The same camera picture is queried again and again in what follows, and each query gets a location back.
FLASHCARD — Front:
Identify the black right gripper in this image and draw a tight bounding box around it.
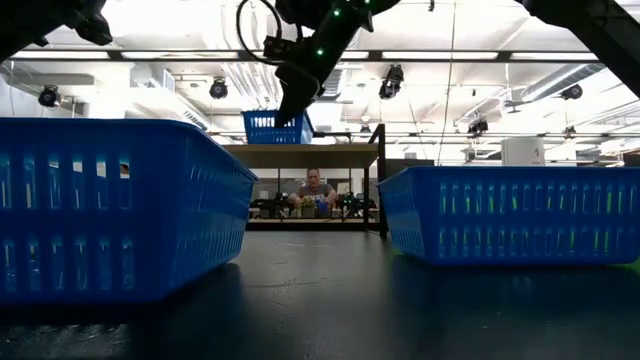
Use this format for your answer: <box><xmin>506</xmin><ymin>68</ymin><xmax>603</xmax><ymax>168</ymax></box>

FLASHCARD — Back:
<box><xmin>275</xmin><ymin>24</ymin><xmax>359</xmax><ymax>125</ymax></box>

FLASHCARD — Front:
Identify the blue slotted plastic basket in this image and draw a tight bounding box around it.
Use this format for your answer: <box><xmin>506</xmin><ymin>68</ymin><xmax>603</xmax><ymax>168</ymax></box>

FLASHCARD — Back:
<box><xmin>241</xmin><ymin>109</ymin><xmax>315</xmax><ymax>146</ymax></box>
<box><xmin>377</xmin><ymin>165</ymin><xmax>640</xmax><ymax>266</ymax></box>
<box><xmin>0</xmin><ymin>117</ymin><xmax>260</xmax><ymax>305</ymax></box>

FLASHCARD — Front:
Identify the person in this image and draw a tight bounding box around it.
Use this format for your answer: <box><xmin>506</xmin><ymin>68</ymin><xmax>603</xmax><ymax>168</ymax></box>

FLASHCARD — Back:
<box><xmin>287</xmin><ymin>167</ymin><xmax>339</xmax><ymax>219</ymax></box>

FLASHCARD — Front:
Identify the small background potted plant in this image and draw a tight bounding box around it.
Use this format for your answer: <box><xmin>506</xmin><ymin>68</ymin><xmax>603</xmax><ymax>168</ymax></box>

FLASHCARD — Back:
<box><xmin>297</xmin><ymin>195</ymin><xmax>319</xmax><ymax>219</ymax></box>

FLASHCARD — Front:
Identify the background work table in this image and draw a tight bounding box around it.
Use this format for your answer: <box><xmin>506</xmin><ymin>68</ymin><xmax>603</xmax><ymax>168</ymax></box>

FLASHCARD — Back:
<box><xmin>247</xmin><ymin>215</ymin><xmax>381</xmax><ymax>232</ymax></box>

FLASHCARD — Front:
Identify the white background cabinet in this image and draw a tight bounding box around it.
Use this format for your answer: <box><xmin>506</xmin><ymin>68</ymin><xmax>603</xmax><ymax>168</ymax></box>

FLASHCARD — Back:
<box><xmin>501</xmin><ymin>137</ymin><xmax>546</xmax><ymax>167</ymax></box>

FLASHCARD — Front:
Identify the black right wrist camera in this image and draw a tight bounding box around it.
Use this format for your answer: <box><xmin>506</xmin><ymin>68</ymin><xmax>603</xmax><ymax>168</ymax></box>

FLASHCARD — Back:
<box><xmin>263</xmin><ymin>35</ymin><xmax>303</xmax><ymax>62</ymax></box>

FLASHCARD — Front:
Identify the wooden shelf black frame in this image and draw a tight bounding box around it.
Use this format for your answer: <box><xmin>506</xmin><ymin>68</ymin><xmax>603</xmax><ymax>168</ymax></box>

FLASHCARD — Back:
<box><xmin>222</xmin><ymin>123</ymin><xmax>389</xmax><ymax>239</ymax></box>

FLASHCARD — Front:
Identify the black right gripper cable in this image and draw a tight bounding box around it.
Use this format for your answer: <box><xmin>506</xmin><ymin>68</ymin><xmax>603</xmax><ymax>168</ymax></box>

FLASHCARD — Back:
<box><xmin>235</xmin><ymin>0</ymin><xmax>304</xmax><ymax>67</ymax></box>

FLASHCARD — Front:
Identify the black overhead frame bar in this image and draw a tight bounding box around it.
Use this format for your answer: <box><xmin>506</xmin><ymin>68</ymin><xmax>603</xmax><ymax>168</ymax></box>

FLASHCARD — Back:
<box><xmin>0</xmin><ymin>48</ymin><xmax>640</xmax><ymax>64</ymax></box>

